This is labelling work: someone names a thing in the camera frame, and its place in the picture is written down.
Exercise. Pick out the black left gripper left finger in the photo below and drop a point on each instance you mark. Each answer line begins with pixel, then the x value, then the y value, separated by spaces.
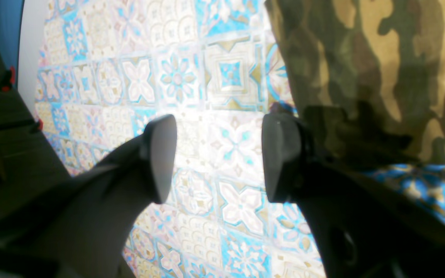
pixel 79 228

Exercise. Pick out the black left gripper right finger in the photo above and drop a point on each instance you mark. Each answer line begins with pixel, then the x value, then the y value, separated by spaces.
pixel 362 229

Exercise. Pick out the camouflage T-shirt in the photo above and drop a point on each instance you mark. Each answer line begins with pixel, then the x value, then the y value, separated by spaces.
pixel 368 76

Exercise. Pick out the patterned tile tablecloth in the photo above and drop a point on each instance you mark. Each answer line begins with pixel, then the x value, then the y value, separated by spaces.
pixel 108 67

